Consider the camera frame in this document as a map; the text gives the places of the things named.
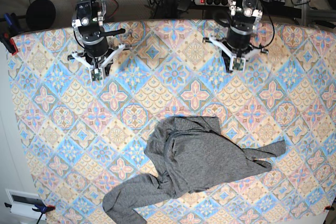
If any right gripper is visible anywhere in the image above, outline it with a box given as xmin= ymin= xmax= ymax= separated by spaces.
xmin=67 ymin=35 xmax=126 ymax=82

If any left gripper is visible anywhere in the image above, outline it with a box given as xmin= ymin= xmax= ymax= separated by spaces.
xmin=203 ymin=25 xmax=269 ymax=72

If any grey t-shirt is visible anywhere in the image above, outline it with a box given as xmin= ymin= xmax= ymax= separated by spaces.
xmin=102 ymin=116 xmax=286 ymax=223

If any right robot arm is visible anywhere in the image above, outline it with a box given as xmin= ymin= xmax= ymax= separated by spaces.
xmin=68 ymin=0 xmax=127 ymax=82

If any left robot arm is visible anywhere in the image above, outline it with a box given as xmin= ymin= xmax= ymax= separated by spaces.
xmin=203 ymin=0 xmax=268 ymax=73

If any white power strip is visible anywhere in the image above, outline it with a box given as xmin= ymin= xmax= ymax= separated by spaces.
xmin=194 ymin=0 xmax=229 ymax=7

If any round black stool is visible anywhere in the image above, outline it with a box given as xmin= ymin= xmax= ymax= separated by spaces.
xmin=26 ymin=0 xmax=56 ymax=31

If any patterned tablecloth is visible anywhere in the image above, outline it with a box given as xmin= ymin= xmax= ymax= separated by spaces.
xmin=7 ymin=20 xmax=335 ymax=223

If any red black clamp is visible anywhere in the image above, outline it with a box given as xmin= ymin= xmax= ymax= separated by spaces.
xmin=0 ymin=33 xmax=18 ymax=55

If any blue clamp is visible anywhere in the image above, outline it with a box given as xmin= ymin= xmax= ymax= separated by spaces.
xmin=4 ymin=13 xmax=21 ymax=33

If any red clamp bottom right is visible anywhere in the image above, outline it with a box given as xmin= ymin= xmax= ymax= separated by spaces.
xmin=323 ymin=205 xmax=335 ymax=211

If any white wall box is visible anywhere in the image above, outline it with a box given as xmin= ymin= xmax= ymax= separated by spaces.
xmin=5 ymin=188 xmax=43 ymax=220

